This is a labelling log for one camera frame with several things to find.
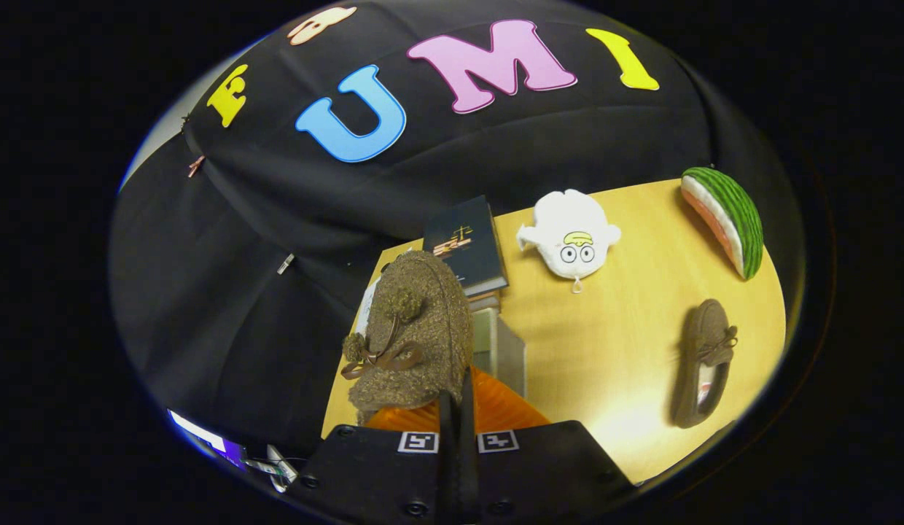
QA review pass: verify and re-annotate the dark hardcover book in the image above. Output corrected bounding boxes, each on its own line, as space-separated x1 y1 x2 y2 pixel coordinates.
423 195 510 298

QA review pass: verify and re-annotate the black backdrop cloth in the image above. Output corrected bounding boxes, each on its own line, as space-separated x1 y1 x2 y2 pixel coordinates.
109 0 806 467

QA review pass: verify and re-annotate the white plush toy with eyes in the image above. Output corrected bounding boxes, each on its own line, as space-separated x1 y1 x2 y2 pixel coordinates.
516 189 622 295

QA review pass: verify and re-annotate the watermelon slice plush toy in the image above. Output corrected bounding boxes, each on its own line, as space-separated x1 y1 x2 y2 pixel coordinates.
680 166 765 281

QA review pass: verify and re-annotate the grey fabric storage box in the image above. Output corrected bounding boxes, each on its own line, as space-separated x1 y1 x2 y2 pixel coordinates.
354 276 527 400

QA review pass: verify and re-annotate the brown fuzzy slipper shoe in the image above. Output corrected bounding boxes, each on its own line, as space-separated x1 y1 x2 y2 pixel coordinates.
671 299 739 429
340 250 475 426

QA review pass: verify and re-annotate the small white device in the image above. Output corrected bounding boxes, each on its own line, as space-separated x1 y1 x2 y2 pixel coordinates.
244 445 301 494

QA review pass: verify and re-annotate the lit screen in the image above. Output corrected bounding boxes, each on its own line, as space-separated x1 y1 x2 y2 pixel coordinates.
168 410 246 467

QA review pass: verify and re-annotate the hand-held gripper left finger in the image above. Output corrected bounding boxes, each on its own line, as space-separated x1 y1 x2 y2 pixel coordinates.
288 390 459 522

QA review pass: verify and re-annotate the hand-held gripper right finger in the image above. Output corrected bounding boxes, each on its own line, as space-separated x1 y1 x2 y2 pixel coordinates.
459 365 635 522

